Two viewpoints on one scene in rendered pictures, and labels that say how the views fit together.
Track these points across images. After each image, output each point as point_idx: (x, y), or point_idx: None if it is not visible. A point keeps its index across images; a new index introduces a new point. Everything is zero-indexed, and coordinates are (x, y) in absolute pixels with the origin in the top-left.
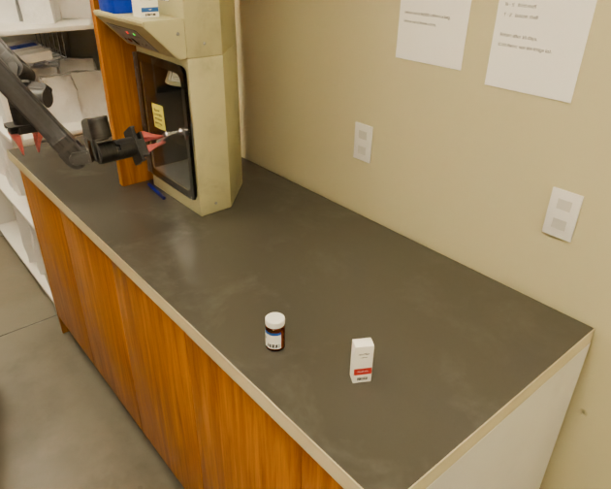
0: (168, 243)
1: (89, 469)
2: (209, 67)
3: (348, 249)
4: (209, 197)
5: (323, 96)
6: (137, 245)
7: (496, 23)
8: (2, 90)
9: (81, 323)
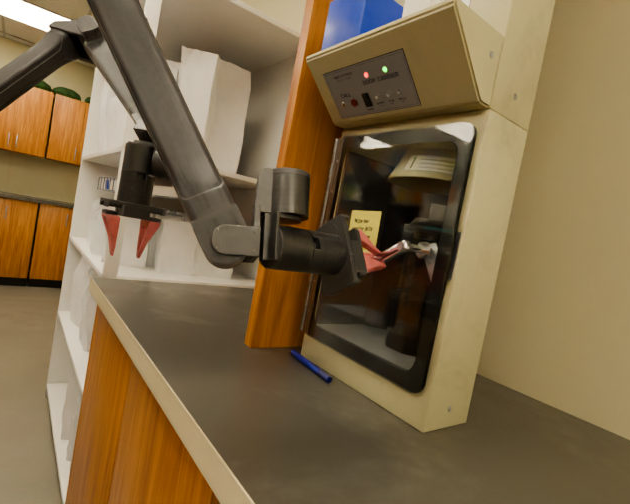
0: (392, 498)
1: None
2: (509, 141)
3: None
4: (445, 394)
5: (629, 256)
6: (313, 492)
7: None
8: (126, 66)
9: None
